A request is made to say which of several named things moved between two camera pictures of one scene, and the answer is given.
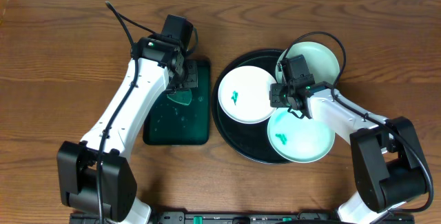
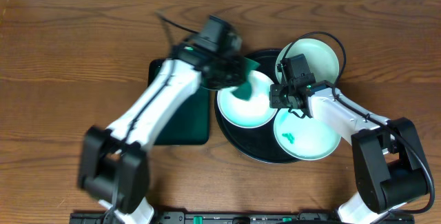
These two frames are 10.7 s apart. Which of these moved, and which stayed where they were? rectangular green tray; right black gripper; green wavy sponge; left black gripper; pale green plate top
Moved: green wavy sponge; left black gripper
Stayed: right black gripper; pale green plate top; rectangular green tray
